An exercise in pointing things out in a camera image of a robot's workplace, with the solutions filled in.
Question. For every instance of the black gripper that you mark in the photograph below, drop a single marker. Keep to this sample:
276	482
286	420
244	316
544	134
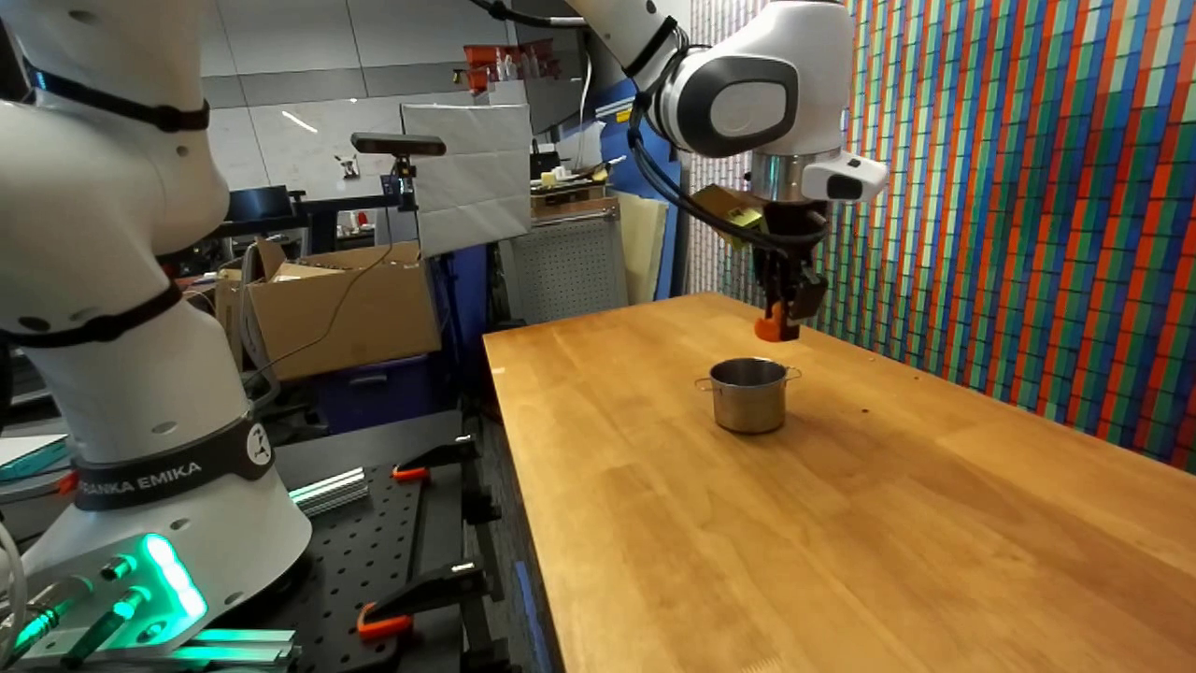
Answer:
786	259

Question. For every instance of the orange rubber duck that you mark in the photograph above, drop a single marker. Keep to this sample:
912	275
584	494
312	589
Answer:
776	330

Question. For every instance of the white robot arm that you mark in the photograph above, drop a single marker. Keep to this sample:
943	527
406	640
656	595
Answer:
104	172

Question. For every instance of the small steel pot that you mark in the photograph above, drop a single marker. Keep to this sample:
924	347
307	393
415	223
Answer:
748	393

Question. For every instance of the orange black clamp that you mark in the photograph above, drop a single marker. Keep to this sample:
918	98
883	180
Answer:
395	615
415	467

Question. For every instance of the cardboard box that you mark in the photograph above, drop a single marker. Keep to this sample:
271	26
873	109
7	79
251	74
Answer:
327	310

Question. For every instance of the black camera on stand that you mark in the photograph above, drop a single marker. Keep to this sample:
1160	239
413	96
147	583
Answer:
402	159

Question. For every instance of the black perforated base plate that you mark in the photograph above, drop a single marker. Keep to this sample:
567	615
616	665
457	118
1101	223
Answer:
367	544

